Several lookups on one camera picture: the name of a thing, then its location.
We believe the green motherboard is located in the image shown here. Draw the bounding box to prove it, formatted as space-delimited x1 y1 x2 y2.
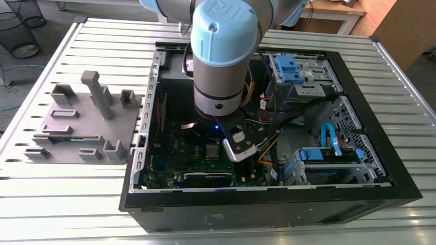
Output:
145 119 269 189

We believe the black open PC case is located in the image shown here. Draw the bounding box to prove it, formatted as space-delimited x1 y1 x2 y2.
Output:
117 42 423 233

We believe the hard disk in blue carrier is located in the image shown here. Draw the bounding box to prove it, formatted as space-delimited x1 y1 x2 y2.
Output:
297 148 364 164

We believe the blue RAM stick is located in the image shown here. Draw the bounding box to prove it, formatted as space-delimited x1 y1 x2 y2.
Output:
33 134 100 144

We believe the blue disk carrier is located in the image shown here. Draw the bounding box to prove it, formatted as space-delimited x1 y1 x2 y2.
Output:
281 72 305 84
276 55 300 74

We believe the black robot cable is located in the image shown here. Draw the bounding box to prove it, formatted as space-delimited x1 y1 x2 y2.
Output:
183 42 195 79

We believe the CPU socket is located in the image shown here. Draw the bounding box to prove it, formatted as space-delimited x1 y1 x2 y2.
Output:
203 141 225 162

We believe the blue data wire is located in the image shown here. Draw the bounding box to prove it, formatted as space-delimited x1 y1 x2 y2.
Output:
320 122 343 157

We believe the orange data wire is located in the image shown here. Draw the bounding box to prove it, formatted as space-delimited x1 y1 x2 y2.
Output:
257 140 279 167

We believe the grey power supply unit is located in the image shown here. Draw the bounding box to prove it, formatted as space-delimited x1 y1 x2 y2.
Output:
159 53 197 120

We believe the wooden cabinet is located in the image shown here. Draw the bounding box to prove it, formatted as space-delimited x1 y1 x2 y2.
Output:
371 0 436 74

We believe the silver CPU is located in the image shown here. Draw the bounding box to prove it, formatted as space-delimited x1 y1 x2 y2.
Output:
205 144 221 158

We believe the silver perforated disk bay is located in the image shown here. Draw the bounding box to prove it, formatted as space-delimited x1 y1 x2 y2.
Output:
277 95 392 187

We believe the black graphics card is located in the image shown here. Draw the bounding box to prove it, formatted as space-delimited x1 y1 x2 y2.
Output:
183 171 235 189

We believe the grey metal disk bay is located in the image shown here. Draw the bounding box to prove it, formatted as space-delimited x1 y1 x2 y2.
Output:
264 53 345 112

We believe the red yellow wire bundle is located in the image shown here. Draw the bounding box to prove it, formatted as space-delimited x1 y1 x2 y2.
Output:
257 93 275 125

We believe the pale blue empty carrier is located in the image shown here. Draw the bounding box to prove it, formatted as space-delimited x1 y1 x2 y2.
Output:
281 157 299 186

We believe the black wire bundle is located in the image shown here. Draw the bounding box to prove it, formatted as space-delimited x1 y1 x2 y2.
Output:
243 116 275 126

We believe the black mesh wastebasket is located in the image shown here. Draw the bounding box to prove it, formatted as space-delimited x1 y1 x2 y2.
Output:
0 11 41 60
19 0 48 28

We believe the grey parts rack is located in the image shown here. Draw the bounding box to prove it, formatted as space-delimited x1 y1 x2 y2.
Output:
21 70 144 165

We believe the wooden desk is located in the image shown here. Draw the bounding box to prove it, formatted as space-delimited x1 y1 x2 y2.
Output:
299 0 368 36

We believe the red black twisted wire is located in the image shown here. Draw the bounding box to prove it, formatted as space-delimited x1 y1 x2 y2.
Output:
151 95 164 144

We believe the black flat wire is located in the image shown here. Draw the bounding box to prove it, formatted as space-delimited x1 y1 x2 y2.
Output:
257 93 341 151

